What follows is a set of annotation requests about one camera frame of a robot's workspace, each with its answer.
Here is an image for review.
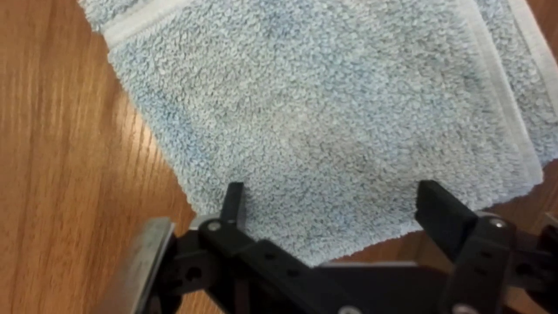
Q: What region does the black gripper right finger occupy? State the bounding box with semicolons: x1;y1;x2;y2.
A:
415;180;478;262

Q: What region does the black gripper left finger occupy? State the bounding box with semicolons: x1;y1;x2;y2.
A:
220;182;244;225

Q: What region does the light blue towel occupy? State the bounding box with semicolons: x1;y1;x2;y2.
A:
79;0;558;266

